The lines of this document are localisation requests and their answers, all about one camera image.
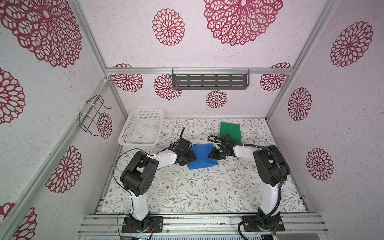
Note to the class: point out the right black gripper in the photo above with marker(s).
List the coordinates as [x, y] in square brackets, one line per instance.
[214, 155]

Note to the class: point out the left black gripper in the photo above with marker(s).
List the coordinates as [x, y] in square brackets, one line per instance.
[192, 157]

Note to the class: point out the blue tank top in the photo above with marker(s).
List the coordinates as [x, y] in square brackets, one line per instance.
[202, 161]

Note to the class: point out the green tank top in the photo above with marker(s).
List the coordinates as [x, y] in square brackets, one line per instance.
[234, 130]

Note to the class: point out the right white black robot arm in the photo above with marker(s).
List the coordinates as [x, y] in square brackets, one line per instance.
[271, 167]

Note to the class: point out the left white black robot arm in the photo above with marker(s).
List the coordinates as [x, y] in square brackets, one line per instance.
[138, 176]

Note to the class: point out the white plastic basket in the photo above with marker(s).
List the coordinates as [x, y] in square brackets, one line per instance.
[142, 128]

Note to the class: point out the grey slotted wall shelf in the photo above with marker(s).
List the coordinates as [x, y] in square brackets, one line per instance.
[210, 81]

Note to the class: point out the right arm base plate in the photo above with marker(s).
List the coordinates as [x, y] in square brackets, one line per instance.
[270, 224]

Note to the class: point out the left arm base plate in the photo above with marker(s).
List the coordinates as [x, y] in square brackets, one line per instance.
[147, 225]

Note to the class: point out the black wire wall rack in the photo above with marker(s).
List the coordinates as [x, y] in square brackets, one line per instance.
[88, 116]

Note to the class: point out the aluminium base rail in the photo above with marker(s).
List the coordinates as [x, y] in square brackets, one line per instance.
[201, 224]

